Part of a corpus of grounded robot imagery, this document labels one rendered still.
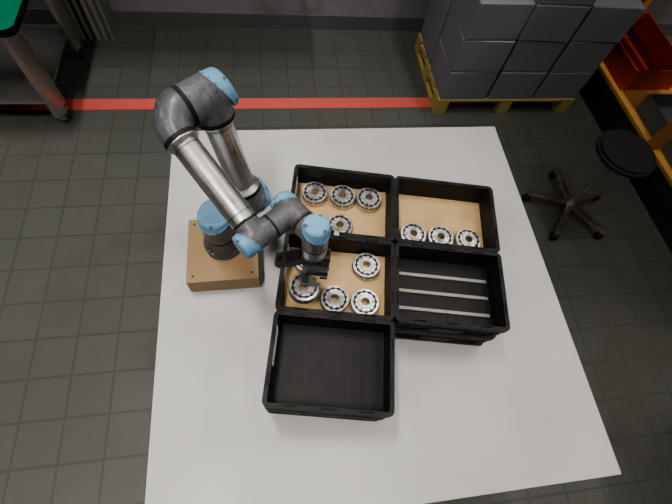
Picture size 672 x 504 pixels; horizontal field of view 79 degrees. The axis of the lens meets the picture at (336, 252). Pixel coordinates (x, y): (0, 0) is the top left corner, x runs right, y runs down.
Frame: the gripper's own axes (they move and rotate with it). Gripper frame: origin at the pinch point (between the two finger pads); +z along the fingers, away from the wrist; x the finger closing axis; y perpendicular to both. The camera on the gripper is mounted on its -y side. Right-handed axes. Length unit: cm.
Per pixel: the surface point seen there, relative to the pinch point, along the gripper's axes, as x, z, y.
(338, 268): 10.2, 10.7, 12.1
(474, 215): 41, 10, 67
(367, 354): -20.7, 11.7, 24.3
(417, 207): 42, 10, 43
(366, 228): 28.9, 10.2, 22.0
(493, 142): 95, 21, 87
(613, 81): 214, 60, 211
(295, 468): -57, 26, 4
